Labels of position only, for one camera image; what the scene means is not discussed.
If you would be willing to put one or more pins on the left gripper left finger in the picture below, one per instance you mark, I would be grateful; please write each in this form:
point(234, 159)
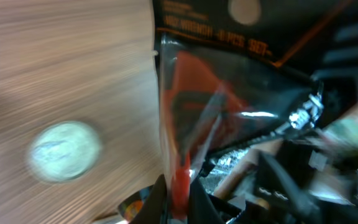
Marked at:
point(154, 209)

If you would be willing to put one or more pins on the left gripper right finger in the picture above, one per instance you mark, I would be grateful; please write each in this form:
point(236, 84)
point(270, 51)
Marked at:
point(201, 210)

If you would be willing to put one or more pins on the black red tool package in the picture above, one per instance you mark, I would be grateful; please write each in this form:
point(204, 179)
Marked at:
point(235, 75)

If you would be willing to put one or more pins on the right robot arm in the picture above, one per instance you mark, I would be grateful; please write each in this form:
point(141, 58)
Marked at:
point(301, 183)

